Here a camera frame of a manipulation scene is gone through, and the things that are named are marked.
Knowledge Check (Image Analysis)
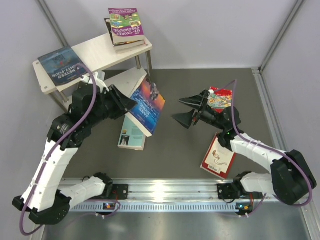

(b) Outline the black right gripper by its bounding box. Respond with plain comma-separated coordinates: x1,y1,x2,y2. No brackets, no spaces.
172,90,227,131

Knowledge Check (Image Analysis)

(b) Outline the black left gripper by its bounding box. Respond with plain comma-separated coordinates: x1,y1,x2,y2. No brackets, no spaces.
87,84,138,128

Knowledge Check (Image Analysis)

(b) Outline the blue Jane Eyre book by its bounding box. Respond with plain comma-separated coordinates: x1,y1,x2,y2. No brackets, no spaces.
126,74,166,138

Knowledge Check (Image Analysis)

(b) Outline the purple storey treehouse book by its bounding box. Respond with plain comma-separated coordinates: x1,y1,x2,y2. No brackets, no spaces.
108,8,145,44

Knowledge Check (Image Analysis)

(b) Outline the black treehouse book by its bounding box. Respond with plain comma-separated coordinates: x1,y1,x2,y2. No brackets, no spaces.
104,18,116,47

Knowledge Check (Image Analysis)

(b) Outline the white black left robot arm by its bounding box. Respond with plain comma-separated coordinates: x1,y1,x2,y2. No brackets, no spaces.
12,83,137,226

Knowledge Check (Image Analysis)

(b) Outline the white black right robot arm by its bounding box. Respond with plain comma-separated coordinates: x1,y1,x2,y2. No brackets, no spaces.
172,90,317,207

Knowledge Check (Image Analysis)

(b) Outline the red treehouse book on table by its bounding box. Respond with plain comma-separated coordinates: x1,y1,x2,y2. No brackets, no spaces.
207,87,233,113

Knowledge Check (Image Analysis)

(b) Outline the light teal paperback book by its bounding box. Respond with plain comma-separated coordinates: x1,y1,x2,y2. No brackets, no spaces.
117,116,146,151

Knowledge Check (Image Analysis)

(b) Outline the white two-tier shelf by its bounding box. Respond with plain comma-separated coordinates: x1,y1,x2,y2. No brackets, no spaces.
33,33,153,112

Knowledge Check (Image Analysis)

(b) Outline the red storey treehouse book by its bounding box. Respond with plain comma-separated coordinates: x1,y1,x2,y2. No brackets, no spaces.
113,40,146,53

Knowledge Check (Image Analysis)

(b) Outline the red Edward Tulane book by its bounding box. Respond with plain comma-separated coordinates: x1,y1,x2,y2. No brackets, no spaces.
200,133,236,179

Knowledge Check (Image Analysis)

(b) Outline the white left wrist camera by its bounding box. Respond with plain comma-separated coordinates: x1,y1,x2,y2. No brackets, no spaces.
81,71,106,88

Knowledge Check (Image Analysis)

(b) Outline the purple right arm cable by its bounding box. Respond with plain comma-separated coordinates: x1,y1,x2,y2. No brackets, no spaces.
219,79,315,218

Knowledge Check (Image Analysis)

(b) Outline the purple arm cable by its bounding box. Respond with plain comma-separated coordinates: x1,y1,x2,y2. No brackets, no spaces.
19,65,122,236
219,79,315,218

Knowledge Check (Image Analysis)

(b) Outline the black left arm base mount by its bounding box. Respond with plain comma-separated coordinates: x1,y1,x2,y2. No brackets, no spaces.
98,184,129,200

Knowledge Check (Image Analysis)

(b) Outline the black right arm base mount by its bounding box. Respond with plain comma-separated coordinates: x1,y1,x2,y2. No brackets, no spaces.
216,183,263,202

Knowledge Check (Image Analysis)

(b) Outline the aluminium front rail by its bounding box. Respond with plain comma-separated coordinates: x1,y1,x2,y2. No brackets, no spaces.
59,177,313,213

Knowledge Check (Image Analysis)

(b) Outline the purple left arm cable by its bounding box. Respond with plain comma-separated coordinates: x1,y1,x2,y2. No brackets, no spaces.
19,65,122,236

